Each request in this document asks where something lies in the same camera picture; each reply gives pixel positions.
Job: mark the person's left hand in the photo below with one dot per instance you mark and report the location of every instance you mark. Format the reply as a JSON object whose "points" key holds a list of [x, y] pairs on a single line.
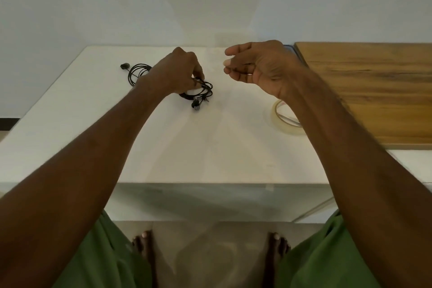
{"points": [[173, 71]]}

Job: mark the person's right hand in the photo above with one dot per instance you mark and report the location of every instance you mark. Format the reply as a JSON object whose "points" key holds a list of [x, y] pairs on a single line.
{"points": [[273, 65]]}

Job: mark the person's right thumb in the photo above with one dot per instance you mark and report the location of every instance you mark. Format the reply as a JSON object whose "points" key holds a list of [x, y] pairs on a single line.
{"points": [[241, 49]]}

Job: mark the person's left fingers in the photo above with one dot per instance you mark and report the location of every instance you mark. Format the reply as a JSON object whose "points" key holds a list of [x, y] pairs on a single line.
{"points": [[197, 70]]}

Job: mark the person's left forearm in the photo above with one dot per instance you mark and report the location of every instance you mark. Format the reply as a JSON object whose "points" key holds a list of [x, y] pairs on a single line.
{"points": [[84, 169]]}

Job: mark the person's right forearm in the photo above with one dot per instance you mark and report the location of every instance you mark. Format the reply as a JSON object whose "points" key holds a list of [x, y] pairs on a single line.
{"points": [[357, 176]]}

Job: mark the clear adhesive tape roll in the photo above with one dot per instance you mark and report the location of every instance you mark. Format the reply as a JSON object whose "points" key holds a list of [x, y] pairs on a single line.
{"points": [[285, 128]]}

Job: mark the brown wooden board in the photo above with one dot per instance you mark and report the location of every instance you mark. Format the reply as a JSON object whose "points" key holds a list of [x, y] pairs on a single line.
{"points": [[378, 88]]}

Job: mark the person's left foot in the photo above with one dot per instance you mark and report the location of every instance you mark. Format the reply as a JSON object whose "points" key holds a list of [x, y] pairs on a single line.
{"points": [[147, 250]]}

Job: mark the person's foot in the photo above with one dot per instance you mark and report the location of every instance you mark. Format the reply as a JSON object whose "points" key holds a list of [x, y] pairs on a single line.
{"points": [[274, 254], [147, 250]]}

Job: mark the person's right foot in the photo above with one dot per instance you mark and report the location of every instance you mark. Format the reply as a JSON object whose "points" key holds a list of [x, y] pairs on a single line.
{"points": [[274, 254]]}

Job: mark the green garment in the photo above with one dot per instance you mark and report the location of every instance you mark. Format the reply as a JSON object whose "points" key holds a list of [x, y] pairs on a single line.
{"points": [[101, 257]]}

